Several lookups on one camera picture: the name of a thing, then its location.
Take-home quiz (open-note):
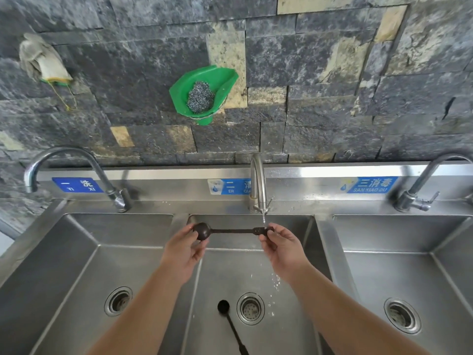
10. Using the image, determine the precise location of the wide blue sink label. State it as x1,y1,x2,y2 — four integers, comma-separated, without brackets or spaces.
339,176,399,195

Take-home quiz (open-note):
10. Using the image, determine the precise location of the dark brown long-handled spoon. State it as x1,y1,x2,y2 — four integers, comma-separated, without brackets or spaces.
193,222,275,241

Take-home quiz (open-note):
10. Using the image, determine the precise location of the person's left forearm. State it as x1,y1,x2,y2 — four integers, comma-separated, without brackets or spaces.
86,261,193,355

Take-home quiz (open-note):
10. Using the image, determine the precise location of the chrome faucet with lever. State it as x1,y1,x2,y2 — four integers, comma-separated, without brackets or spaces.
392,153,473,213

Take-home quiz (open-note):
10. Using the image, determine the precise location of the steel wool scrubber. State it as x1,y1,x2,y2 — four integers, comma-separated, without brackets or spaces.
186,81,216,114

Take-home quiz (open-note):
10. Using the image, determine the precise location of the person's right forearm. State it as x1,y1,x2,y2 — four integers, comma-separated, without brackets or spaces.
281,263,431,355

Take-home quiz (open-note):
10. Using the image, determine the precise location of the blue sink label with droplet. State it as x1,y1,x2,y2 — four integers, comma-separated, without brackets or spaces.
207,178,254,196

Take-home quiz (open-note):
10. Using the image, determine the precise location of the round steel drain strainer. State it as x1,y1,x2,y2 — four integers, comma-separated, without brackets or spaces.
383,297,422,335
104,286,133,317
236,292,266,326

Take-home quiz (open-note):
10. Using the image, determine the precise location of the green plastic wall holder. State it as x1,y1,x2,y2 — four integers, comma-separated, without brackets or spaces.
169,65,239,126

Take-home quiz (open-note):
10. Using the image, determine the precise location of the dirty white work glove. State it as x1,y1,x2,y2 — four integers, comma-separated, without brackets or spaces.
18,32,74,86

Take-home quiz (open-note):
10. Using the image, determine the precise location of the brushed steel gooseneck faucet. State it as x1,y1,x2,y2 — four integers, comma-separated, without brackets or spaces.
248,153,274,223

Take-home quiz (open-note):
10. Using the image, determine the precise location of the black long-handled spoon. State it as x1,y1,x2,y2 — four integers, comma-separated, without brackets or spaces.
217,300,249,355

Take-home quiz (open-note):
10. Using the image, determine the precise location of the person's right hand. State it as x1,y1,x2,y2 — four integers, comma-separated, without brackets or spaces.
258,222,309,284

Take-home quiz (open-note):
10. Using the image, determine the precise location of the curved chrome faucet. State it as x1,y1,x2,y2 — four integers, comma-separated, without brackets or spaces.
24,145,132,213

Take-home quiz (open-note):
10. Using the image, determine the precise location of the stainless steel triple sink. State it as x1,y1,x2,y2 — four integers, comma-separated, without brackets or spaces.
0,160,473,355

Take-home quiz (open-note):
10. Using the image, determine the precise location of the yellow string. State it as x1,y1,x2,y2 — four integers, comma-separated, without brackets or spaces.
47,82,78,111

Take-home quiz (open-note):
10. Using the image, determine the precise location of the person's left hand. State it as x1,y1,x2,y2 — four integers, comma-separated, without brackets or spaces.
161,222,210,286

